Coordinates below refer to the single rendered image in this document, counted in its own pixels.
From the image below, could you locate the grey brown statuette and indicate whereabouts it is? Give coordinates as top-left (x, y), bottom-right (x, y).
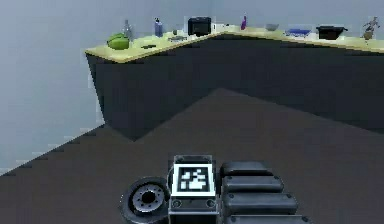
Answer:
top-left (362, 15), bottom-right (381, 41)

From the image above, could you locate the black pan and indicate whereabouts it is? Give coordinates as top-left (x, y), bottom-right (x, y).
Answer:
top-left (315, 25), bottom-right (349, 41)

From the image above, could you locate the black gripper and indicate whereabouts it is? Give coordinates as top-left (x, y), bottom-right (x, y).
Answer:
top-left (118, 176), bottom-right (172, 224)

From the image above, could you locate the black toaster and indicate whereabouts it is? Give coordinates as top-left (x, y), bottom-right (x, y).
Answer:
top-left (187, 16), bottom-right (213, 37)

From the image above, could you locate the green lettuce head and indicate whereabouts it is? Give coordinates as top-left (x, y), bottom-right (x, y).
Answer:
top-left (106, 32), bottom-right (131, 51)

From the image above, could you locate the blue spray bottle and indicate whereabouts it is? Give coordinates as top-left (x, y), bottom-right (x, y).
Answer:
top-left (153, 17), bottom-right (164, 38)

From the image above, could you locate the blue tray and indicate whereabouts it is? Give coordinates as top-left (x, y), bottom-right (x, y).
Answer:
top-left (285, 28), bottom-right (312, 37)

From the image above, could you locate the dark kitchen counter yellow top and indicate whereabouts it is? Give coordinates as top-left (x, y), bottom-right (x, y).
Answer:
top-left (84, 25), bottom-right (384, 142)

